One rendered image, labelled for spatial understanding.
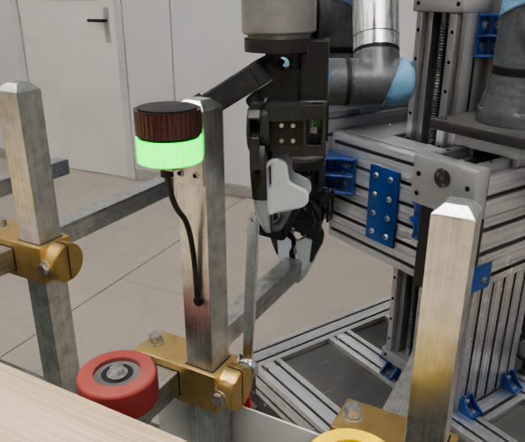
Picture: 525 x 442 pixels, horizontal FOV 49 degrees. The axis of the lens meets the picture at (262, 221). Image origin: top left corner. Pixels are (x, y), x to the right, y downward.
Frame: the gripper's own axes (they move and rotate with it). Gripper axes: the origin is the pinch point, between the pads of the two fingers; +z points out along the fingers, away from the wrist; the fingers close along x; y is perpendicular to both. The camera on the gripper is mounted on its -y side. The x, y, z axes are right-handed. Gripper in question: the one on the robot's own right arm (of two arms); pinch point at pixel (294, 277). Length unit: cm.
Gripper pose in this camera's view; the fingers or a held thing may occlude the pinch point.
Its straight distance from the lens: 96.3
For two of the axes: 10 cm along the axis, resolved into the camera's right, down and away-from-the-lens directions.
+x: -8.8, -1.8, 4.4
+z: 0.1, 9.2, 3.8
